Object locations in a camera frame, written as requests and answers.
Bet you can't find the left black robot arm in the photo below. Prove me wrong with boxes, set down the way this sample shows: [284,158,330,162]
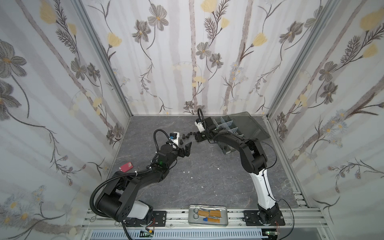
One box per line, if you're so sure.
[90,143,192,224]

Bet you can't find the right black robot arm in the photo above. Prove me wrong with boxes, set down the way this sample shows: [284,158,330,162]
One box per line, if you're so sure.
[195,112,285,226]

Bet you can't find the grey compartment organizer box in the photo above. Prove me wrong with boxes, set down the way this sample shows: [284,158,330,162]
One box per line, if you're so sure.
[205,112,270,155]

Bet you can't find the small pink red block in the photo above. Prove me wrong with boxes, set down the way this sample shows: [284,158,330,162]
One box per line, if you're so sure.
[119,162,133,173]

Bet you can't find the metal tray with tools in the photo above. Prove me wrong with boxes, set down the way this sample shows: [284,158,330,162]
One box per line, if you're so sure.
[188,205,229,226]

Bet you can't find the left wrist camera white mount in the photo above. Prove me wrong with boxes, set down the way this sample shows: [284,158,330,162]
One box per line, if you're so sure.
[170,132,180,149]

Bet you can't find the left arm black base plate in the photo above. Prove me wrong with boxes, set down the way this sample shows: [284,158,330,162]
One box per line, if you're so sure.
[131,210,167,228]

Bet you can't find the black corrugated cable conduit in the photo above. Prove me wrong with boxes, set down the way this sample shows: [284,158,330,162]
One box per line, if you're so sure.
[89,170,151,218]

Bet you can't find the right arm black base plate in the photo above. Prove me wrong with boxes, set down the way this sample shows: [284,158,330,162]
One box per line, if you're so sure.
[243,211,286,227]

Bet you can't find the white slotted cable duct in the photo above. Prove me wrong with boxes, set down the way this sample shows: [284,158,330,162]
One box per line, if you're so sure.
[88,229,268,240]

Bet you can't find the aluminium frame rail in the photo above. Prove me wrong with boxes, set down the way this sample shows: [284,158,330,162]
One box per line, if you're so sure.
[81,208,328,230]

